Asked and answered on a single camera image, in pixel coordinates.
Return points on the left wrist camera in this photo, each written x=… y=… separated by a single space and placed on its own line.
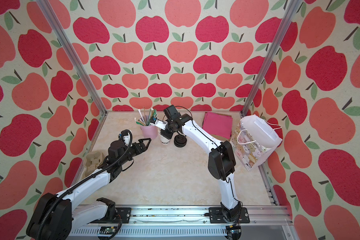
x=125 y=138

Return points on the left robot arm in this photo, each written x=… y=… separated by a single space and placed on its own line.
x=56 y=215

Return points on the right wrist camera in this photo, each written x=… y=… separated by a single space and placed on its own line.
x=159 y=123

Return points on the white patterned gift bag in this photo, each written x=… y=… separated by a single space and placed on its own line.
x=254 y=140

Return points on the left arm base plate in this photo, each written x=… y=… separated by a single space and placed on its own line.
x=120 y=215

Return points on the pink straw holder cup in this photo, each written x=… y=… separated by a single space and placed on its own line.
x=149 y=131

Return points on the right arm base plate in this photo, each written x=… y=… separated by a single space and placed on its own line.
x=224 y=216

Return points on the left frame post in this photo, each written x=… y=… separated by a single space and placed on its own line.
x=59 y=31

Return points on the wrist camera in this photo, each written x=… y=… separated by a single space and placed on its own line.
x=125 y=138
x=159 y=123

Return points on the frame post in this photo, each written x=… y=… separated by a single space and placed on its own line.
x=59 y=31
x=274 y=47

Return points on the right frame post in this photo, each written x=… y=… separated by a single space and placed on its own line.
x=274 y=47

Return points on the pink napkin stack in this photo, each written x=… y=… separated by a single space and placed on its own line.
x=217 y=124

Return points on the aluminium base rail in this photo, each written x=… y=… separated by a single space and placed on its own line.
x=192 y=223

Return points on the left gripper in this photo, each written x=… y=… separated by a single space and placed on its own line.
x=141 y=146

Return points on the stack of white paper cups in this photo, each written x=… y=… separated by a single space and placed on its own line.
x=165 y=138

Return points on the cardboard cup carrier stack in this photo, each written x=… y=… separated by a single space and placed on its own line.
x=91 y=162

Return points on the stack of black lids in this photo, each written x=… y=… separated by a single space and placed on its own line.
x=180 y=141

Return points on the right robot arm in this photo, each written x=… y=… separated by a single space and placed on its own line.
x=221 y=159

